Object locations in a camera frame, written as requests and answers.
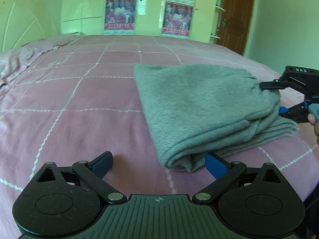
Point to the cream round headboard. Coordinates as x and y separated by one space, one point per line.
23 21

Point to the cream white wardrobe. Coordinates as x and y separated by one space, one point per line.
88 16

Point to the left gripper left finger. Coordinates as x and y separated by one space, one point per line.
101 165

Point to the person's right hand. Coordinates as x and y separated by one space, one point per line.
315 124

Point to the pink pillow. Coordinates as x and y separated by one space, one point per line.
15 61

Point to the lower right red poster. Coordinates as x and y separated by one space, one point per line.
177 20

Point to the lower left red poster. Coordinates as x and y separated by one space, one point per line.
119 17

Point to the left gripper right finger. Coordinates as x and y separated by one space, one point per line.
216 165

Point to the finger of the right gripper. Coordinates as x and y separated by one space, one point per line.
298 113
276 84

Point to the corner wall shelves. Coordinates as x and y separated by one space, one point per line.
215 30

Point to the grey pants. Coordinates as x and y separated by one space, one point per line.
191 110

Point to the red poster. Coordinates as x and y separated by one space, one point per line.
119 17
177 20

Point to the brown wooden door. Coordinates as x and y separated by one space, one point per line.
234 24

